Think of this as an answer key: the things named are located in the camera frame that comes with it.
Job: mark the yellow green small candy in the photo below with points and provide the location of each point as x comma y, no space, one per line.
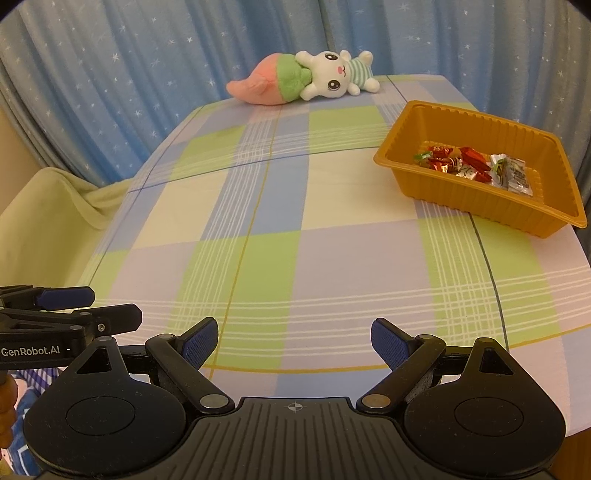
465,173

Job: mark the pale yellow cloth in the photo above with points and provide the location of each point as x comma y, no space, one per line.
46,212

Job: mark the large red snack packet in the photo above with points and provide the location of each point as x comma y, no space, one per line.
475,157

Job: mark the brown clear snack packet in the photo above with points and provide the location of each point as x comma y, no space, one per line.
516,177

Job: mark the red brown foil candy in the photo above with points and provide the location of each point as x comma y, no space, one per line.
438,164

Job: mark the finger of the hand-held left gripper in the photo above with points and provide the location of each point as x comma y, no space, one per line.
115,318
64,297

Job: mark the blue star curtain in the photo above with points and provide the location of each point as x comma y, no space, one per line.
138,60

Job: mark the person's left hand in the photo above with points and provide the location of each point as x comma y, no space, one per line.
7,406

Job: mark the blue white striped clothing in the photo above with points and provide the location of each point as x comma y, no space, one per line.
32,392

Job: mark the orange plastic tray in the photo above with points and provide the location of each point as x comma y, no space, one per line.
461,198

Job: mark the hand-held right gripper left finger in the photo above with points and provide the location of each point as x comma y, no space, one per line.
201,344

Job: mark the white rabbit plush toy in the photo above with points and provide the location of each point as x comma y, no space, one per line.
332,76

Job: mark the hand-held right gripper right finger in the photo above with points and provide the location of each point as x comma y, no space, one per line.
390,344

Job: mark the plaid tablecloth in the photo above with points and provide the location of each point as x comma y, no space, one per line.
323,258

